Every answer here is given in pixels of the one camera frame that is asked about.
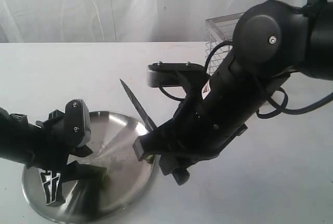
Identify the metal wire utensil holder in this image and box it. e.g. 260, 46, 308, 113
204, 12, 244, 75

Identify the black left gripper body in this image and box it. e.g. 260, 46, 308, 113
25, 109, 78, 206

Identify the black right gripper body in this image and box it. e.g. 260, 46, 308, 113
160, 73, 247, 185

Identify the round stainless steel plate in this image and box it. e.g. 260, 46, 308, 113
22, 111, 155, 223

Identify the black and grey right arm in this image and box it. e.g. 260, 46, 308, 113
129, 0, 332, 185

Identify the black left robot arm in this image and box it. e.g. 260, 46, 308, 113
1, 107, 106, 206

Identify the black handled kitchen knife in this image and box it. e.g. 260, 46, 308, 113
120, 79, 157, 132

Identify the white backdrop curtain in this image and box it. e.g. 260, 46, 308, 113
1, 0, 307, 43

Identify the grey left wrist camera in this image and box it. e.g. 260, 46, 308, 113
63, 99, 91, 147

